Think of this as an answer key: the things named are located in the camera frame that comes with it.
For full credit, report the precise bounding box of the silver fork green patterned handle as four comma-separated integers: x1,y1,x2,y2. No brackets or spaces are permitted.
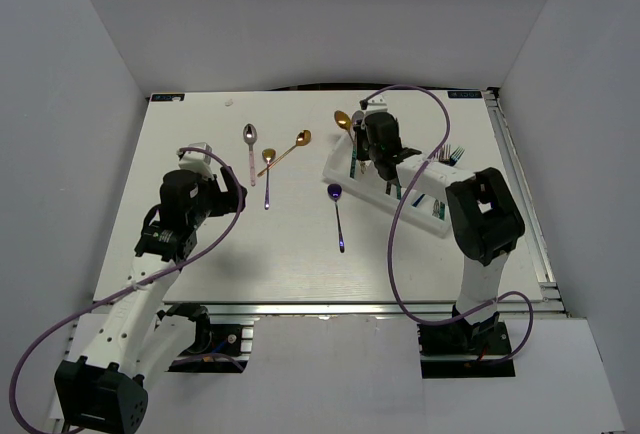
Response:
434,144,451,164

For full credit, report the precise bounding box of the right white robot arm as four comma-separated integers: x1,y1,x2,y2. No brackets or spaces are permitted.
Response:
354,111,525,353

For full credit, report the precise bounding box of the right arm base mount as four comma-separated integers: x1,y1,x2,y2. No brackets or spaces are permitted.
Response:
418,321,516,379

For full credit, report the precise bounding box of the purple cable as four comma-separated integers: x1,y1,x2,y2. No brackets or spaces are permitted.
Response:
8,146,249,433
359,84,535,366

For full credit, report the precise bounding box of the white three-compartment tray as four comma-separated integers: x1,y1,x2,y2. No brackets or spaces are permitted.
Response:
323,134,475,238

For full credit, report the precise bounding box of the ornate gold spoon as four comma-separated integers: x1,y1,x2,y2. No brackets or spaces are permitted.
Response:
334,110,356,145

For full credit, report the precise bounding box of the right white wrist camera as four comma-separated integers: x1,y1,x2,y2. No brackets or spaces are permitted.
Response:
359,94,388,115

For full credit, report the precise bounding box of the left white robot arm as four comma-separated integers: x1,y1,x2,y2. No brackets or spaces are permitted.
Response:
54,164,247,433

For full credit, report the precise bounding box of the dark blue purple spoon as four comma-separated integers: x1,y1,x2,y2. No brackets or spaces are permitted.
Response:
327,183,345,253

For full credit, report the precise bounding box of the blue label sticker left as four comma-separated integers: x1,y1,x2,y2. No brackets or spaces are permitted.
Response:
150,93,185,102

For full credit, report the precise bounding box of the aluminium rail right side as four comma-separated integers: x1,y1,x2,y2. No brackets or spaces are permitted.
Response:
482,88,568,316

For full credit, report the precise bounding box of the gold bowl purple handle spoon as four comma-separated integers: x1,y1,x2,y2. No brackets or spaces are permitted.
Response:
262,148,276,210

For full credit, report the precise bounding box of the silver spoon green patterned handle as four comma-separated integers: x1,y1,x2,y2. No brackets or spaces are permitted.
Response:
349,110,366,179

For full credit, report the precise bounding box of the blue label sticker right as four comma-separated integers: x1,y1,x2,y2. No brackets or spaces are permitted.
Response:
447,90,483,99

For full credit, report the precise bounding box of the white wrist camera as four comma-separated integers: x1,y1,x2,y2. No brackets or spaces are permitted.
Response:
359,94,388,115
177,142,213,179

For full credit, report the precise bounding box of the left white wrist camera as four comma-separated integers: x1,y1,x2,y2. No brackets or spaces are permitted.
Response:
177,142,213,179

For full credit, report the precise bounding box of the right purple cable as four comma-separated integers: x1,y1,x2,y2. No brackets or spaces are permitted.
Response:
359,84,535,366

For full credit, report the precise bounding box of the blue metallic fork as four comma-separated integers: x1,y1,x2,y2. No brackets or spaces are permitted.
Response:
413,146,466,208

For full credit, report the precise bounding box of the blue label sticker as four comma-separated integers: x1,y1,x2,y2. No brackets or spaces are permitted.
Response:
150,93,185,102
447,90,483,99

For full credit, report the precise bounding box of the silver spoon pink handle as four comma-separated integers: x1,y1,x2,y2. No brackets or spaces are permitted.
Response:
243,123,257,187

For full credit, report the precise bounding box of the long gold spoon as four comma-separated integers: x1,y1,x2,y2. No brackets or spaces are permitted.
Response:
257,130,312,177

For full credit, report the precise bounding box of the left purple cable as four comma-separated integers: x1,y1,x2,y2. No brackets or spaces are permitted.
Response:
8,146,249,433

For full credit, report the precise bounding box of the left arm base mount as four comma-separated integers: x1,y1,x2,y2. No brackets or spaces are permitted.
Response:
149,303,248,373

